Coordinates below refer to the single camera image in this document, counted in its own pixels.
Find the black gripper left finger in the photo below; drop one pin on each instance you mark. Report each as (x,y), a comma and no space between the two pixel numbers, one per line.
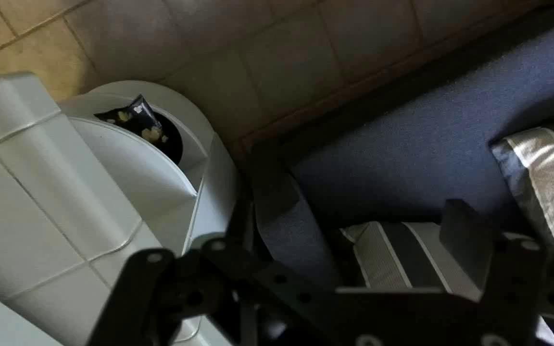
(143,294)

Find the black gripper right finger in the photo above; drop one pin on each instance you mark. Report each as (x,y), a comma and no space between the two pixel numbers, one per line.
(514,288)

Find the upright striped throw pillow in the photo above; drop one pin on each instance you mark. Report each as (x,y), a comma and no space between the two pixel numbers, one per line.
(404,255)

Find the flat striped throw pillow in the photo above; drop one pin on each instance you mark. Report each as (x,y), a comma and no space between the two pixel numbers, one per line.
(549,178)

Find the white tiled counter with shelves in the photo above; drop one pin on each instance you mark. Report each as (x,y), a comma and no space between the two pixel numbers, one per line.
(46,217)

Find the black bowl with small items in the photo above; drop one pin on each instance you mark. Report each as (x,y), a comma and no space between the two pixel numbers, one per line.
(152,127)

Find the dark blue sofa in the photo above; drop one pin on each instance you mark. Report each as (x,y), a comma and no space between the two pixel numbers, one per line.
(418,140)

